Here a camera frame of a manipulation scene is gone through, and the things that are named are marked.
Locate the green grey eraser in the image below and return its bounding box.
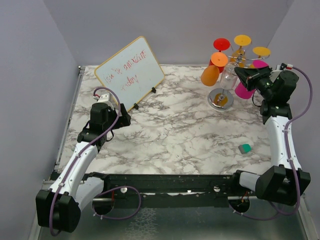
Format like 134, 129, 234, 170
238, 143, 252, 154

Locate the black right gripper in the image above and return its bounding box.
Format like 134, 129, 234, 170
235, 65, 276, 100

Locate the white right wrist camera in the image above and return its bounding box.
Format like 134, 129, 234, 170
271, 63, 293, 74

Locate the yellow wine glass rear right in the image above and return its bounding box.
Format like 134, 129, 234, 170
248, 46, 271, 69

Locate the yellow wine glass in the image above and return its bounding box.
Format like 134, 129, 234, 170
248, 46, 271, 69
229, 34, 252, 68

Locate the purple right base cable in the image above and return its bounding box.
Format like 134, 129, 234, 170
228, 199, 283, 221

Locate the yellow wine glass rear left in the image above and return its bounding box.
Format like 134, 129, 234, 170
229, 34, 252, 68

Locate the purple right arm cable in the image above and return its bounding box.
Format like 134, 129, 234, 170
268, 65, 314, 216

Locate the yellow framed whiteboard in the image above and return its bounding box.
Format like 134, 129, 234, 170
94, 36, 165, 111

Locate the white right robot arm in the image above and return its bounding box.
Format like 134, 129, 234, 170
229, 64, 311, 206

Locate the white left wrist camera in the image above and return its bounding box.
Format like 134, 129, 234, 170
93, 92, 113, 107

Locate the chrome wine glass rack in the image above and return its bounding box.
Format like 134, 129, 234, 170
208, 48, 258, 111

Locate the magenta plastic wine glass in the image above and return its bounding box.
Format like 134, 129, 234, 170
234, 59, 270, 100

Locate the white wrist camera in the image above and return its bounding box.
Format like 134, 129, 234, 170
271, 63, 293, 74
93, 92, 113, 107

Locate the red plastic wine glass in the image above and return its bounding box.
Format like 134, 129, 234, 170
208, 38, 230, 68

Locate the orange plastic wine glass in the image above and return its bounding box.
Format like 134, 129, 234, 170
200, 52, 228, 87

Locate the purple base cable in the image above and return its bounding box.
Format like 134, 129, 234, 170
91, 185, 142, 221
228, 199, 283, 221

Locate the black front mounting rail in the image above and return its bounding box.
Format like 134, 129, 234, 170
83, 172, 252, 209

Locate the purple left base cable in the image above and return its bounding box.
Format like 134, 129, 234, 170
91, 185, 142, 221

